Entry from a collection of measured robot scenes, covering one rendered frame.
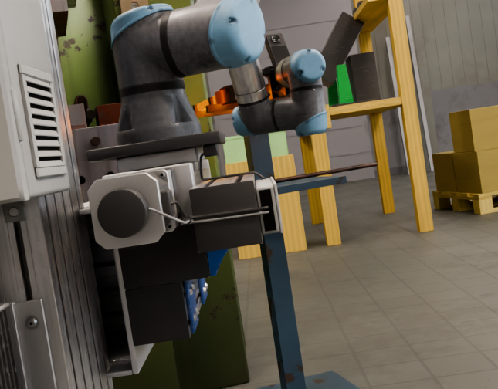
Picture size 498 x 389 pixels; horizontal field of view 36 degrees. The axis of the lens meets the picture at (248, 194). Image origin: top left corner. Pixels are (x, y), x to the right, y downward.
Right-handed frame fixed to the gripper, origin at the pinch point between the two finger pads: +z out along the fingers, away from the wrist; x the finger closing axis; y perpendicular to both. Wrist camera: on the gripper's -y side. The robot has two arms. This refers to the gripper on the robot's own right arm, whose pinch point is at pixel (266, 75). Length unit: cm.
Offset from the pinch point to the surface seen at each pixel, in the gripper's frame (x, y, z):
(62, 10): -48, -30, 39
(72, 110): -50, -1, 39
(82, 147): -49, 11, 33
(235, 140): 74, 10, 343
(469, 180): 268, 70, 364
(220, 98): -13.3, 4.4, 0.8
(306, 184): 8.3, 30.9, 4.3
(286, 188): 2.3, 31.0, 4.2
